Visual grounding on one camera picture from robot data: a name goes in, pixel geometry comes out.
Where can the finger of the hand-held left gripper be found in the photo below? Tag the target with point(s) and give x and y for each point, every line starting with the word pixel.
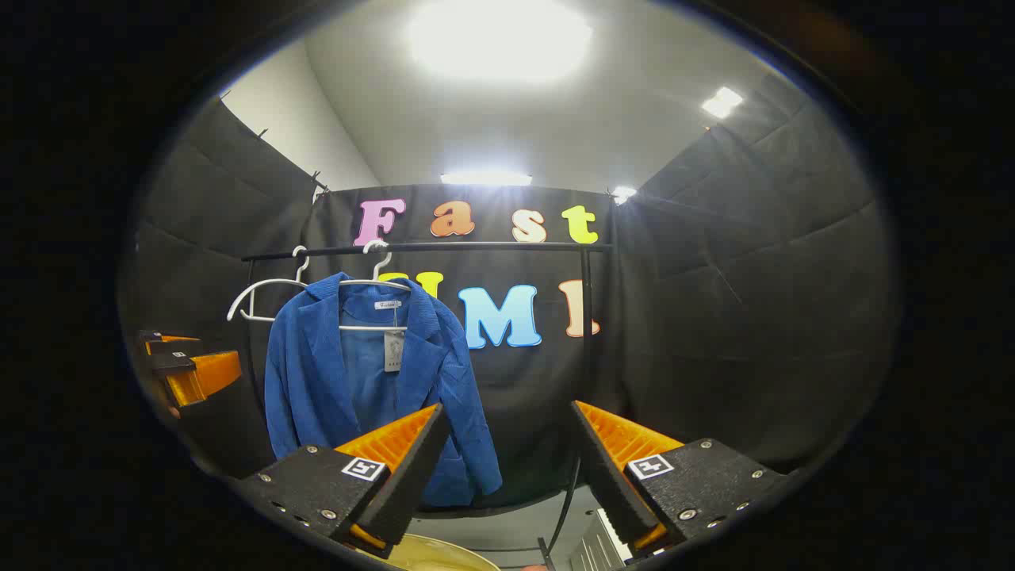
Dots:
pixel 166 347
pixel 202 377

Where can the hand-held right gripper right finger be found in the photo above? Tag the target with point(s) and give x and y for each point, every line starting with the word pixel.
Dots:
pixel 607 476

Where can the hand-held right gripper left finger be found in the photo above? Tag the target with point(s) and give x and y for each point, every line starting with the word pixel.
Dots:
pixel 412 476

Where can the beige laundry hamper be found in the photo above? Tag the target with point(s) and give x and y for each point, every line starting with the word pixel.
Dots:
pixel 428 555

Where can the white plastic clothes hanger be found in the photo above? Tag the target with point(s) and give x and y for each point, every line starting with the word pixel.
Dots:
pixel 254 297
pixel 383 262

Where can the black metal clothes rack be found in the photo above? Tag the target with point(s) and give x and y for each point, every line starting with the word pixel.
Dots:
pixel 492 247

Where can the white appliance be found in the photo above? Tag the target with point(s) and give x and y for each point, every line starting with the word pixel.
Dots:
pixel 595 551

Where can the black backdrop cloth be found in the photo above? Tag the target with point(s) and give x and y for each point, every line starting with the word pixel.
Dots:
pixel 714 317

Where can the small ceiling light panel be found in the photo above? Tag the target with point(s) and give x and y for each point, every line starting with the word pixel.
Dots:
pixel 722 102
pixel 624 193

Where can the ceiling light strip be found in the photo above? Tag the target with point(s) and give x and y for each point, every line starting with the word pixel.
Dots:
pixel 485 178

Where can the large ceiling light panel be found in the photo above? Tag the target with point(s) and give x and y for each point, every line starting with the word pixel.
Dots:
pixel 499 36

